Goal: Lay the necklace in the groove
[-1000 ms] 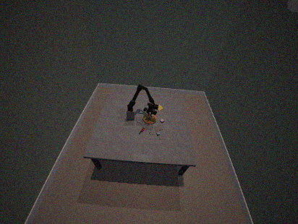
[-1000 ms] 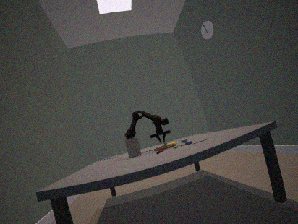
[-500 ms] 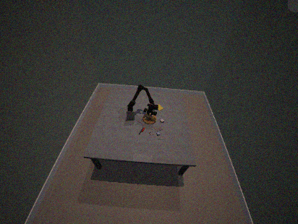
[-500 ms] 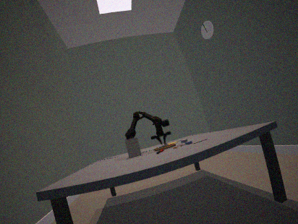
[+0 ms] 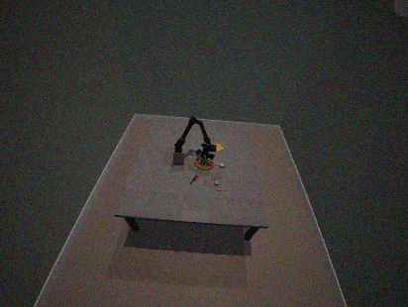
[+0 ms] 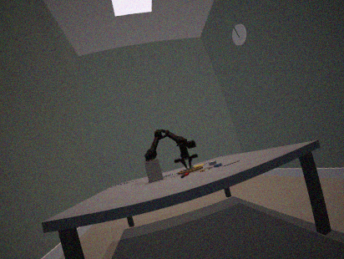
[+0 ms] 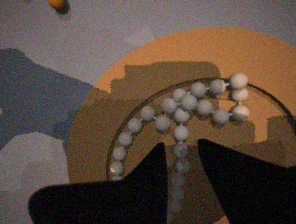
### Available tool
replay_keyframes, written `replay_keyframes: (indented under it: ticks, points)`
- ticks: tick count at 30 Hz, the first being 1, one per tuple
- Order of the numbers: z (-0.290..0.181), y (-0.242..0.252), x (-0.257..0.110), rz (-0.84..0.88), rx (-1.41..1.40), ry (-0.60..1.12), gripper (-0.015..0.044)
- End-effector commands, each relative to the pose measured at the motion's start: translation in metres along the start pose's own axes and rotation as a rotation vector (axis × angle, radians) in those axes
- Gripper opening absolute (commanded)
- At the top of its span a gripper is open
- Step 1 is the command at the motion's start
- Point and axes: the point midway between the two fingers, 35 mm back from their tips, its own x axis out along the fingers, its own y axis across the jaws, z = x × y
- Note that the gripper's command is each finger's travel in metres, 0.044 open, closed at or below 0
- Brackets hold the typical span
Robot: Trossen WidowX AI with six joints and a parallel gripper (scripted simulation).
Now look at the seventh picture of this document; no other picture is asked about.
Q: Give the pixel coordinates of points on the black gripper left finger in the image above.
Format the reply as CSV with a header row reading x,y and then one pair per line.
x,y
139,198

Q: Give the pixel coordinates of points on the round orange bead board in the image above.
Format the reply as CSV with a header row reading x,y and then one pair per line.
x,y
150,73

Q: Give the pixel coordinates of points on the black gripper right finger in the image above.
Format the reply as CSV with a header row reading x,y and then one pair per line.
x,y
251,191

